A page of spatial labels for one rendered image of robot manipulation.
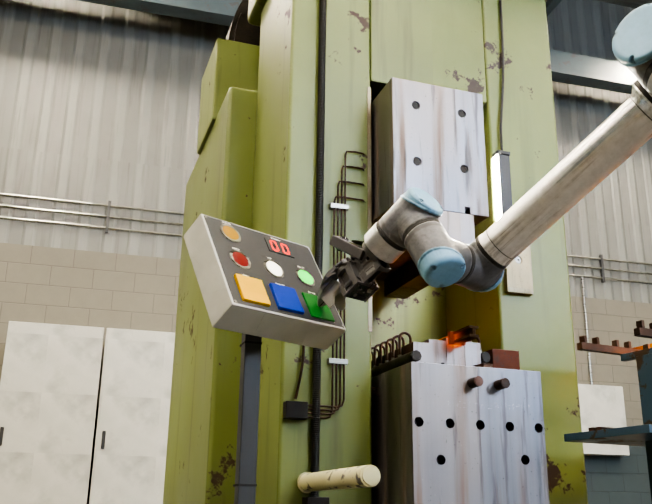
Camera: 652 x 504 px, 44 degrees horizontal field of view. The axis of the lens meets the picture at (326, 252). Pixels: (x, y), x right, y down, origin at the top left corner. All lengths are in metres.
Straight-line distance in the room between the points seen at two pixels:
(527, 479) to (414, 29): 1.44
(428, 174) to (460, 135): 0.18
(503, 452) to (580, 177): 0.80
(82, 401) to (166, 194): 2.42
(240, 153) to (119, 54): 6.47
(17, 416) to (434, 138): 5.53
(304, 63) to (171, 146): 6.31
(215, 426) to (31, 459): 4.83
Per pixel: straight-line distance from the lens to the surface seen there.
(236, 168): 2.77
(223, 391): 2.55
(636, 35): 1.51
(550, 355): 2.51
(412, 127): 2.35
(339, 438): 2.17
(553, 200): 1.67
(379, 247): 1.73
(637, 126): 1.64
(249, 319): 1.75
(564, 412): 2.51
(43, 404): 7.31
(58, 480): 7.26
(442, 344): 2.17
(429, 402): 2.06
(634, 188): 10.79
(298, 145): 2.36
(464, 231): 2.30
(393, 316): 2.67
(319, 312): 1.87
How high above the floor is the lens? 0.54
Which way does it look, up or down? 18 degrees up
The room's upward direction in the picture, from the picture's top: 1 degrees clockwise
